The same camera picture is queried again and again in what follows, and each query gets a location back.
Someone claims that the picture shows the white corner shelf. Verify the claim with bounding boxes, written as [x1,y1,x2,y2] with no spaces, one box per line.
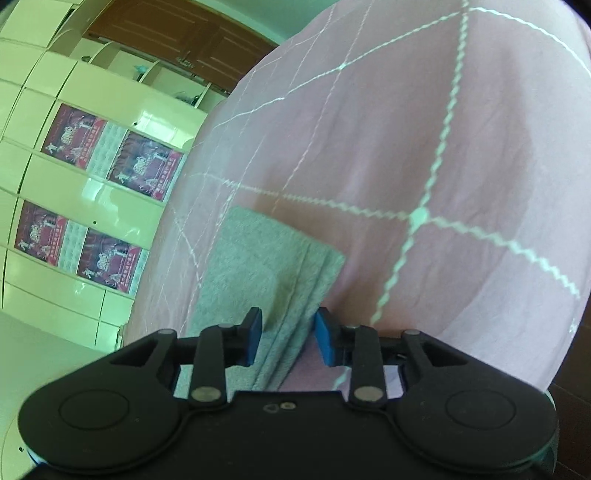
[69,39,232,112]

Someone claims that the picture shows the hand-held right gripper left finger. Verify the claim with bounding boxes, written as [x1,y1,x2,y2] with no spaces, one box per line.
[110,307,264,411]

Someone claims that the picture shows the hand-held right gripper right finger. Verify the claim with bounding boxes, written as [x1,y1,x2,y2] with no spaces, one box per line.
[314,308,457,411]

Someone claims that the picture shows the bed with pink checked sheet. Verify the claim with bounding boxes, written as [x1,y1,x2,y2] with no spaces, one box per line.
[121,0,591,403]

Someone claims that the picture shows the red wall poster with calendar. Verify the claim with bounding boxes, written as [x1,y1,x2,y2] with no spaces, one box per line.
[40,103,127,180]
[76,227,149,296]
[106,130,184,202]
[14,199,86,271]

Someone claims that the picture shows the grey pants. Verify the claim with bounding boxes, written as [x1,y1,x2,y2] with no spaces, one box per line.
[174,205,347,401]

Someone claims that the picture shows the white glossy wardrobe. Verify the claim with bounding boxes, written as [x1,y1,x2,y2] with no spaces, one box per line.
[0,0,241,367]

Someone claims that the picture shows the brown wooden door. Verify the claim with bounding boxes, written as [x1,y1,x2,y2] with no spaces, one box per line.
[85,0,278,95]

